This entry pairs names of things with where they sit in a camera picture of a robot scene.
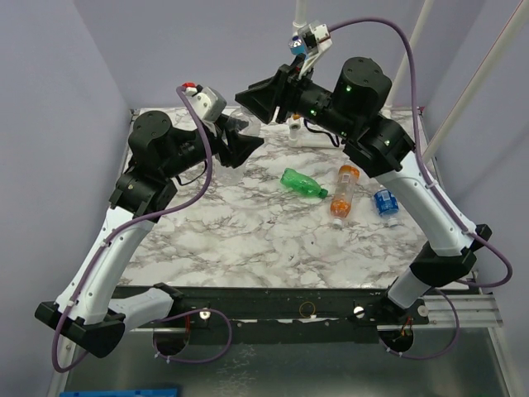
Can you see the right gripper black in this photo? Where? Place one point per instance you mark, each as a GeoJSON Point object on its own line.
{"type": "Point", "coordinates": [284, 95]}

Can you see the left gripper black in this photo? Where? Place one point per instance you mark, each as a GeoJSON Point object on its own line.
{"type": "Point", "coordinates": [238, 146]}

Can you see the clear plastic bottle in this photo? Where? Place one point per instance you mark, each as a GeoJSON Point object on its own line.
{"type": "Point", "coordinates": [232, 176]}

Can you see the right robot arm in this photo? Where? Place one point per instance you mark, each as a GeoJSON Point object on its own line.
{"type": "Point", "coordinates": [385, 152]}

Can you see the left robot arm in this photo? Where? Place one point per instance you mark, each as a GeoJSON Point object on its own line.
{"type": "Point", "coordinates": [86, 312]}

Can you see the green plastic bottle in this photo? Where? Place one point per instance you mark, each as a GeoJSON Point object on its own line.
{"type": "Point", "coordinates": [302, 184]}

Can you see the orange plastic bottle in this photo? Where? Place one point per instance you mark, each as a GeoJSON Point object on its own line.
{"type": "Point", "coordinates": [341, 202]}

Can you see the blue label plastic bottle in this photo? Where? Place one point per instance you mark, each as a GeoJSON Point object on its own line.
{"type": "Point", "coordinates": [387, 207]}

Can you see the white pipe stand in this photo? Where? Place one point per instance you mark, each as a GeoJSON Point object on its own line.
{"type": "Point", "coordinates": [299, 136]}

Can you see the blue faucet tap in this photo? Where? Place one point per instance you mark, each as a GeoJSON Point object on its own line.
{"type": "Point", "coordinates": [296, 46]}

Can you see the white rear pole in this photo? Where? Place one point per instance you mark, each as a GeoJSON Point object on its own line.
{"type": "Point", "coordinates": [416, 33]}

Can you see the blue tray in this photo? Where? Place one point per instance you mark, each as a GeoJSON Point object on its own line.
{"type": "Point", "coordinates": [170, 392]}

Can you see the white diagonal pole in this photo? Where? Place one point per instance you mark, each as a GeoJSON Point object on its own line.
{"type": "Point", "coordinates": [504, 39]}

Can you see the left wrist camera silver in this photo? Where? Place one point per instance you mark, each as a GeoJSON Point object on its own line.
{"type": "Point", "coordinates": [209, 104]}

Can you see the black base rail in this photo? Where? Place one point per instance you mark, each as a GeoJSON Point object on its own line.
{"type": "Point", "coordinates": [289, 316]}

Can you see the aluminium extrusion rail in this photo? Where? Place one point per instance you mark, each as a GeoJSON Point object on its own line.
{"type": "Point", "coordinates": [474, 311]}

